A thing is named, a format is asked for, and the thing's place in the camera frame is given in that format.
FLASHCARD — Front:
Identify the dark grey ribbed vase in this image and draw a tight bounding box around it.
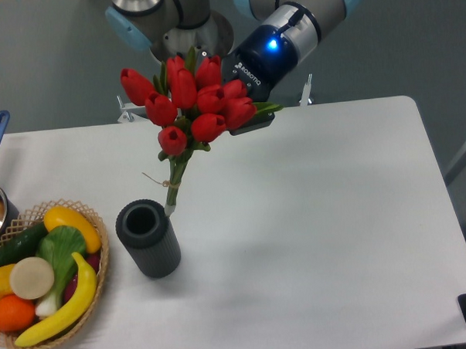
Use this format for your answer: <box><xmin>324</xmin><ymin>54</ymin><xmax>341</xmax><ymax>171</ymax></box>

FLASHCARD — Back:
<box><xmin>115</xmin><ymin>199</ymin><xmax>181</xmax><ymax>279</ymax></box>

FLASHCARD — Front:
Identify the orange fruit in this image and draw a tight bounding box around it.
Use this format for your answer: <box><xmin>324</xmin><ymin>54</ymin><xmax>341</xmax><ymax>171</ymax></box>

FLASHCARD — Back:
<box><xmin>0</xmin><ymin>294</ymin><xmax>36</xmax><ymax>332</ymax></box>

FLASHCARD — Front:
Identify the left metal table clamp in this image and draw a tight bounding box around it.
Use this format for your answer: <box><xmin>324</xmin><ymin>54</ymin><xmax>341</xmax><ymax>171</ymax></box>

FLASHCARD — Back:
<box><xmin>117</xmin><ymin>95</ymin><xmax>146</xmax><ymax>124</ymax></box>

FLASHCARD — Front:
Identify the beige round slice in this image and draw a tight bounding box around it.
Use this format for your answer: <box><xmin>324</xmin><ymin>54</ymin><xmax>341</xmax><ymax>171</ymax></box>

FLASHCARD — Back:
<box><xmin>9</xmin><ymin>256</ymin><xmax>55</xmax><ymax>300</ymax></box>

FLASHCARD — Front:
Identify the purple red vegetable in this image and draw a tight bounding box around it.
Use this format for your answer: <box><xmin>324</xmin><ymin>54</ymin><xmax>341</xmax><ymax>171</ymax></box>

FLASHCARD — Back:
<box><xmin>63</xmin><ymin>252</ymin><xmax>100</xmax><ymax>303</ymax></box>

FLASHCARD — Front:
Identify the green cucumber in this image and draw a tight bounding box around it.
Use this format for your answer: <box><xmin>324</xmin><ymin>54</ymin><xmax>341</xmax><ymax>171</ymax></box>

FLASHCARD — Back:
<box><xmin>0</xmin><ymin>222</ymin><xmax>48</xmax><ymax>267</ymax></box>

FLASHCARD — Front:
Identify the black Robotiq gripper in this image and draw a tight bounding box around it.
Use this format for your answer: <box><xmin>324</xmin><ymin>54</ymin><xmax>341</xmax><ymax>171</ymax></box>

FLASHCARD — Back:
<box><xmin>221</xmin><ymin>25</ymin><xmax>291</xmax><ymax>136</ymax></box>

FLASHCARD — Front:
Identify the yellow banana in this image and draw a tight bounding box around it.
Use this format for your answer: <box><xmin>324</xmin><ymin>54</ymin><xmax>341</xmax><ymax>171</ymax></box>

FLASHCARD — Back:
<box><xmin>14</xmin><ymin>252</ymin><xmax>97</xmax><ymax>347</ymax></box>

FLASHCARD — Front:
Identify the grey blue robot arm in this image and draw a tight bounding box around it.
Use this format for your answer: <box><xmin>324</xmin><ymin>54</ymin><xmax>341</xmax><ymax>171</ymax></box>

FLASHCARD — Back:
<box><xmin>105</xmin><ymin>0</ymin><xmax>360</xmax><ymax>102</ymax></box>

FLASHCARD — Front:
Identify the metal table clamp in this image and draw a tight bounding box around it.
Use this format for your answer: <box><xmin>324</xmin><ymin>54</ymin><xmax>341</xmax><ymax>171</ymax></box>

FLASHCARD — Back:
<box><xmin>117</xmin><ymin>95</ymin><xmax>146</xmax><ymax>124</ymax></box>
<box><xmin>299</xmin><ymin>73</ymin><xmax>314</xmax><ymax>107</ymax></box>

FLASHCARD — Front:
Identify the yellow pepper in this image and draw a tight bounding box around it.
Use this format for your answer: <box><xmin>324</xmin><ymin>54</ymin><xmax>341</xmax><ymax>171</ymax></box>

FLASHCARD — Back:
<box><xmin>0</xmin><ymin>263</ymin><xmax>15</xmax><ymax>299</ymax></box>

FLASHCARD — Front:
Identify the right metal table clamp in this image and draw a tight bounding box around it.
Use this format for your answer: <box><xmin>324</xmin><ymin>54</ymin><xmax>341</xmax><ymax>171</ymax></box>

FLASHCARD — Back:
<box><xmin>299</xmin><ymin>73</ymin><xmax>314</xmax><ymax>107</ymax></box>

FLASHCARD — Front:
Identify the red tulip bouquet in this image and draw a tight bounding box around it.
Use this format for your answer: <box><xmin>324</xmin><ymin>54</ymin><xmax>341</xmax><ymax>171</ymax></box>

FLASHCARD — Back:
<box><xmin>120</xmin><ymin>49</ymin><xmax>283</xmax><ymax>216</ymax></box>

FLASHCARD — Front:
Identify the green bok choy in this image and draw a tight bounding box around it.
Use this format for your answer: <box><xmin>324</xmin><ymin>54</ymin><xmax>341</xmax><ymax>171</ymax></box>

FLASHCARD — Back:
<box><xmin>36</xmin><ymin>225</ymin><xmax>87</xmax><ymax>319</ymax></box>

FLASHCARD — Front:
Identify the woven wicker basket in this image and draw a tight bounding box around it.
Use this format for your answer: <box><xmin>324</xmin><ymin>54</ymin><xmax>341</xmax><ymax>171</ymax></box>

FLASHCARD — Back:
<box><xmin>0</xmin><ymin>199</ymin><xmax>110</xmax><ymax>349</ymax></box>

